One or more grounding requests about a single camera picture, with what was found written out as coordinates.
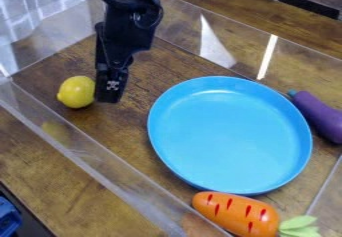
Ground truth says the blue round tray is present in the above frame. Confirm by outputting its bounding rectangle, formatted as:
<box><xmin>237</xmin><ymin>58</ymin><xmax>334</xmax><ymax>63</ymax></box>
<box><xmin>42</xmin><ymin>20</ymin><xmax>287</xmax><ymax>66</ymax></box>
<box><xmin>146</xmin><ymin>76</ymin><xmax>312</xmax><ymax>196</ymax></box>

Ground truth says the yellow toy lemon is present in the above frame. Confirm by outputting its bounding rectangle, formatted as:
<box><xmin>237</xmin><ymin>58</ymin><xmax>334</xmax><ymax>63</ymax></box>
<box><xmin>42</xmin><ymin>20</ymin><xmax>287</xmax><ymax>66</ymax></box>
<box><xmin>56</xmin><ymin>76</ymin><xmax>94</xmax><ymax>109</ymax></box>

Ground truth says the blue object at corner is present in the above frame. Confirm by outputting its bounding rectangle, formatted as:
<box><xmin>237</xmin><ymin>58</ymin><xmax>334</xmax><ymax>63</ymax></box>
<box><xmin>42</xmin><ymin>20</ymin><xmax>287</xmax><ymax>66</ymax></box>
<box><xmin>0</xmin><ymin>196</ymin><xmax>21</xmax><ymax>237</ymax></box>

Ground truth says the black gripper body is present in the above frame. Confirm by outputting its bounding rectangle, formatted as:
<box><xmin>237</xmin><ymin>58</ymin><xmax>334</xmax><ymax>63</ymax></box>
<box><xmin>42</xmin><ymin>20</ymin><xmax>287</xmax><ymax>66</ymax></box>
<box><xmin>94</xmin><ymin>0</ymin><xmax>163</xmax><ymax>69</ymax></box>

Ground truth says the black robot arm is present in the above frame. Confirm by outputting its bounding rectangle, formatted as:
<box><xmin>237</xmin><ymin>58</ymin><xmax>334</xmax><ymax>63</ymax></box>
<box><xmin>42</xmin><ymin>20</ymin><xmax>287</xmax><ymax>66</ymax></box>
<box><xmin>94</xmin><ymin>0</ymin><xmax>163</xmax><ymax>103</ymax></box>

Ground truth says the black cable loop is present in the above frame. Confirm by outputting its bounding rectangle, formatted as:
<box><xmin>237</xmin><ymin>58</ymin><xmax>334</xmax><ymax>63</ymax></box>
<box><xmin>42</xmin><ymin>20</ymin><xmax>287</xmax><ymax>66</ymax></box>
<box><xmin>130</xmin><ymin>0</ymin><xmax>165</xmax><ymax>31</ymax></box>

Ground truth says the clear acrylic enclosure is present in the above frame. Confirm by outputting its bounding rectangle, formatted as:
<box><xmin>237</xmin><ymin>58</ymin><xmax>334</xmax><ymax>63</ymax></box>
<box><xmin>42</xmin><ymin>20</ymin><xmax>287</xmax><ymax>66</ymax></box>
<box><xmin>0</xmin><ymin>0</ymin><xmax>342</xmax><ymax>237</ymax></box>

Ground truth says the orange toy carrot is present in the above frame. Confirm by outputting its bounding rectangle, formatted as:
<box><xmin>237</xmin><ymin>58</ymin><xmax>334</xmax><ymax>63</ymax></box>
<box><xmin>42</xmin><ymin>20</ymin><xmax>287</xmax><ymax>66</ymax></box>
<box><xmin>192</xmin><ymin>191</ymin><xmax>321</xmax><ymax>237</ymax></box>

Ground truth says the purple toy eggplant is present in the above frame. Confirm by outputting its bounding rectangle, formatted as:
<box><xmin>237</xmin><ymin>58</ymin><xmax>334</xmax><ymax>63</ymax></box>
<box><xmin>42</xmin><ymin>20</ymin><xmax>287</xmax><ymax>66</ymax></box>
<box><xmin>287</xmin><ymin>90</ymin><xmax>342</xmax><ymax>144</ymax></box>

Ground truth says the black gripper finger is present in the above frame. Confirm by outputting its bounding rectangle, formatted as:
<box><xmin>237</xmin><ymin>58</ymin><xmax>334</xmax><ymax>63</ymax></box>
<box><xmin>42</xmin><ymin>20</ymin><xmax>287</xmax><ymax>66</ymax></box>
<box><xmin>94</xmin><ymin>64</ymin><xmax>128</xmax><ymax>103</ymax></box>

